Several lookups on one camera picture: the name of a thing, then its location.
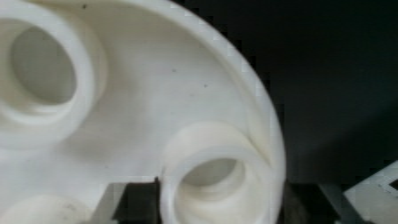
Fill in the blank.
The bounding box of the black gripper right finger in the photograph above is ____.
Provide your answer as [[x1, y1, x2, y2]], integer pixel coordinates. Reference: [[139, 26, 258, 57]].
[[281, 183, 356, 224]]

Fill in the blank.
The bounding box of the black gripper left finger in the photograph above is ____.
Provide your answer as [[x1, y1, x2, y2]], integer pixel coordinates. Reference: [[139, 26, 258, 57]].
[[87, 179, 162, 224]]

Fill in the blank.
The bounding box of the white round stool seat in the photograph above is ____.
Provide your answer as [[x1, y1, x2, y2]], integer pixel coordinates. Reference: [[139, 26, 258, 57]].
[[0, 0, 286, 224]]

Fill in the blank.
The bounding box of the white stool leg block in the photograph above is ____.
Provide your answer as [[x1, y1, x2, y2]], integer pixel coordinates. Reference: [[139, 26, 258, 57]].
[[345, 161, 398, 224]]

